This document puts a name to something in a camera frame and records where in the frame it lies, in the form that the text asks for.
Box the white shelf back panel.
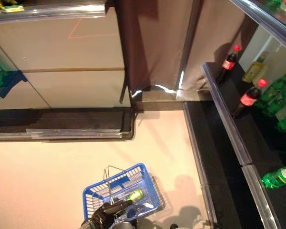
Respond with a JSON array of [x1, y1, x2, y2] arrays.
[[0, 18, 132, 109]]

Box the green bottle in basket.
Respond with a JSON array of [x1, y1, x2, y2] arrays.
[[125, 188, 144, 201]]

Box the dark stone ledge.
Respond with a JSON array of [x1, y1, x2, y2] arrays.
[[131, 85, 213, 112]]

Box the clear shelf price rail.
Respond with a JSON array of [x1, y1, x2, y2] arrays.
[[200, 185, 218, 229], [242, 164, 281, 229], [200, 63, 253, 167], [0, 4, 107, 24], [230, 0, 286, 50], [182, 102, 208, 188], [0, 128, 132, 142]]

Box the silver metal corner post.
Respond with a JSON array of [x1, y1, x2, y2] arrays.
[[177, 0, 201, 96]]

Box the large green soda bottle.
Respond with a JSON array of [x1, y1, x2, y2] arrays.
[[264, 0, 283, 10]]

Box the silver robot left leg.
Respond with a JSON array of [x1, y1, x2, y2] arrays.
[[114, 221, 135, 229]]

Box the black upright bar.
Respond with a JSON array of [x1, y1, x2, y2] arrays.
[[119, 70, 129, 104]]

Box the cola bottle red cap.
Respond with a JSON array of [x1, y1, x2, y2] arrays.
[[216, 44, 242, 84], [231, 79, 268, 119]]

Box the small yellow tea bottle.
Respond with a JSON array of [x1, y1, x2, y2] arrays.
[[242, 53, 269, 83]]

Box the black shelf base board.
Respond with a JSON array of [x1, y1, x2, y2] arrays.
[[184, 101, 244, 229], [0, 108, 135, 141]]

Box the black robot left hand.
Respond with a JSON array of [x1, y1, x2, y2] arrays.
[[92, 199, 134, 229]]

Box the yellow packaged goods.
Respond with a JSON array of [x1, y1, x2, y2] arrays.
[[0, 0, 19, 10]]

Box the blue shelf tray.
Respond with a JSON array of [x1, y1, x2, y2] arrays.
[[0, 70, 29, 101]]

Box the blue plastic shopping basket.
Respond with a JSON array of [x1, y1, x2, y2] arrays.
[[82, 163, 161, 221]]

